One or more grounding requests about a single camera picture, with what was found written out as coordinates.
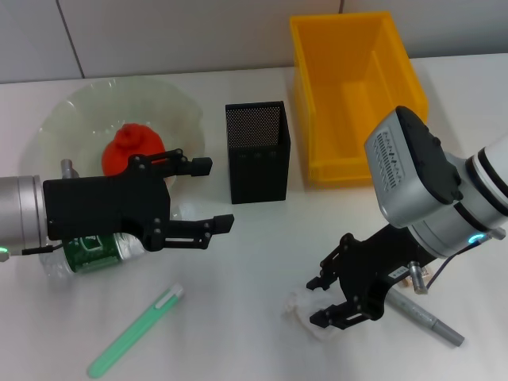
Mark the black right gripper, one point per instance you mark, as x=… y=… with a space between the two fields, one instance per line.
x=373 y=266

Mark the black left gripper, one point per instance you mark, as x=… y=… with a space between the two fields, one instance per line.
x=99 y=206

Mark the white paper ball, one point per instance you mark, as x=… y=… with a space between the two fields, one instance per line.
x=297 y=306

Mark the orange toy fruit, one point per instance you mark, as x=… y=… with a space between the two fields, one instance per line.
x=131 y=147

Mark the clear bottle with green label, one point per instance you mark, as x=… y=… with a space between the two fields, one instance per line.
x=91 y=254

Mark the black mesh pen holder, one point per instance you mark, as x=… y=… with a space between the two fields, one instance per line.
x=258 y=166

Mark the grey marker pen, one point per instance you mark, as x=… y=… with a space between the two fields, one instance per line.
x=420 y=313

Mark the green glass fruit plate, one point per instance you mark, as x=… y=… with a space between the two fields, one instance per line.
x=79 y=115

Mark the green pen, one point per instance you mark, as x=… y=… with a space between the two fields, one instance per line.
x=131 y=337

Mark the silver right wrist plug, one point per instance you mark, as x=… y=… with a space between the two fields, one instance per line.
x=417 y=278

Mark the silver wrist plug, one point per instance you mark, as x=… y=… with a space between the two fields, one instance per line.
x=68 y=168
x=417 y=278

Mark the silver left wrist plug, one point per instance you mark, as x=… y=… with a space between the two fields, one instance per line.
x=68 y=168

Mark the yellow plastic bin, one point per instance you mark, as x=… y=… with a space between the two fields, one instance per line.
x=337 y=79

